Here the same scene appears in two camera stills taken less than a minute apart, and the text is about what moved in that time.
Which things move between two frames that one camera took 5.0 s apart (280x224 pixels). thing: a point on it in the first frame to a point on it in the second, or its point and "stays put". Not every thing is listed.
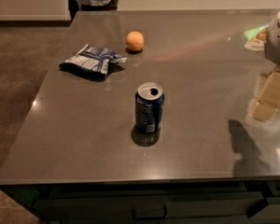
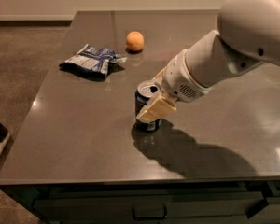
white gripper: (278, 42) to (178, 78)
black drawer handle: (164, 217) stays put
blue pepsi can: (149, 98) stays put
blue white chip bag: (92, 63) stays put
